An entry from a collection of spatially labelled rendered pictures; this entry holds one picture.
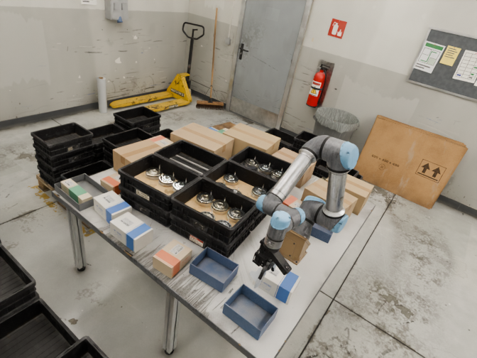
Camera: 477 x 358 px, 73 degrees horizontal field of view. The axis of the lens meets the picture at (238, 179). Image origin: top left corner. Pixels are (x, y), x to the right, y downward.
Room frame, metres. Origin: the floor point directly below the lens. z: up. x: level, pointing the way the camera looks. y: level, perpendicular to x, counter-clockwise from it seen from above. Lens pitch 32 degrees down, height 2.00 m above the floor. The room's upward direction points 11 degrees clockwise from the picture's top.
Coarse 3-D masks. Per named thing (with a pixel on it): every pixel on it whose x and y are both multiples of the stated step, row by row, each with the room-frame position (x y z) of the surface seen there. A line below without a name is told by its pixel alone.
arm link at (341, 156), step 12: (324, 144) 1.38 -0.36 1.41; (336, 144) 1.36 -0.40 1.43; (348, 144) 1.35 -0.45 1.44; (324, 156) 1.36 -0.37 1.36; (336, 156) 1.32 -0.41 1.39; (348, 156) 1.30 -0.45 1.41; (336, 168) 1.32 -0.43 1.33; (348, 168) 1.31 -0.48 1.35; (336, 180) 1.34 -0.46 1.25; (336, 192) 1.35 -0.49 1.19; (324, 204) 1.44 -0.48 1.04; (336, 204) 1.36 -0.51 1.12; (324, 216) 1.38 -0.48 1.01; (336, 216) 1.35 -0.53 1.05; (348, 216) 1.39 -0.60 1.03; (336, 228) 1.33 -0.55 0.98
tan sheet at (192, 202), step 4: (196, 196) 1.58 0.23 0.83; (192, 200) 1.53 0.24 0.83; (188, 204) 1.49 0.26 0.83; (192, 204) 1.50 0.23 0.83; (196, 204) 1.50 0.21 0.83; (196, 208) 1.46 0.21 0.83; (200, 208) 1.47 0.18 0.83; (204, 208) 1.48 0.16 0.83; (208, 208) 1.49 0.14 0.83; (212, 212) 1.45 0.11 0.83; (216, 216) 1.43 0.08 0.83; (220, 216) 1.44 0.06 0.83; (224, 216) 1.44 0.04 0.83; (216, 220) 1.39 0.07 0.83; (232, 224) 1.38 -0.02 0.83
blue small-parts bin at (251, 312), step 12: (240, 288) 1.02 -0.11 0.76; (228, 300) 0.94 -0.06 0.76; (240, 300) 1.00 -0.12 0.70; (252, 300) 1.01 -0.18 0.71; (264, 300) 0.98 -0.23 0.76; (228, 312) 0.90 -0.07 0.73; (240, 312) 0.94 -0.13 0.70; (252, 312) 0.95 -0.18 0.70; (264, 312) 0.96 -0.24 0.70; (276, 312) 0.94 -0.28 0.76; (240, 324) 0.87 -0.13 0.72; (252, 324) 0.84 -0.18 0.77; (264, 324) 0.90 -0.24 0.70; (252, 336) 0.83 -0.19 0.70
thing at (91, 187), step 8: (80, 176) 1.67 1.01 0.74; (88, 176) 1.67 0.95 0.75; (56, 184) 1.54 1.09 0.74; (80, 184) 1.63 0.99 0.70; (88, 184) 1.65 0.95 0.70; (96, 184) 1.63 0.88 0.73; (64, 192) 1.47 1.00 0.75; (88, 192) 1.57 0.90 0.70; (96, 192) 1.58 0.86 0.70; (104, 192) 1.58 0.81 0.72; (72, 200) 1.42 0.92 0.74; (88, 200) 1.44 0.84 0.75; (80, 208) 1.39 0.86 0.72
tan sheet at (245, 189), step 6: (216, 180) 1.79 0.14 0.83; (222, 180) 1.81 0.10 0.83; (240, 180) 1.85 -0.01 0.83; (228, 186) 1.75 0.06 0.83; (234, 186) 1.77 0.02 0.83; (240, 186) 1.78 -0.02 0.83; (246, 186) 1.80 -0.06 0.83; (252, 186) 1.81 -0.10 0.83; (246, 192) 1.72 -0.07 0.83; (252, 198) 1.67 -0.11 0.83
